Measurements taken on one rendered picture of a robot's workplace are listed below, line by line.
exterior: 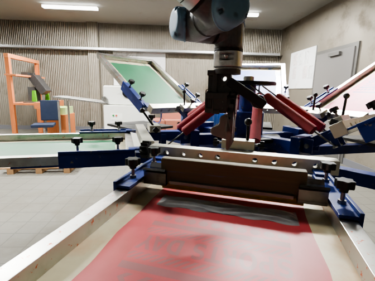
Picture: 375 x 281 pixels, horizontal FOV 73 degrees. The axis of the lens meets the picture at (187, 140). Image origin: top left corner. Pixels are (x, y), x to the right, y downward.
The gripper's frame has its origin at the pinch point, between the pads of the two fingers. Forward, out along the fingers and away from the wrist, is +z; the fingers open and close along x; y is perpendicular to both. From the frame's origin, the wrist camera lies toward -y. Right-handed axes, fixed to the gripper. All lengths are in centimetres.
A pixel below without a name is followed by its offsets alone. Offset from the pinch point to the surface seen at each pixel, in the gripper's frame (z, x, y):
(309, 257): 16.4, 22.7, -17.7
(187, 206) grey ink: 15.7, 9.5, 9.7
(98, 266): 16.5, 36.2, 18.4
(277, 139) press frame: 10, -71, -18
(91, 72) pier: -65, -599, 465
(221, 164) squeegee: 5.9, 0.8, 2.2
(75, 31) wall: -180, -595, 510
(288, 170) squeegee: 5.9, 0.8, -15.4
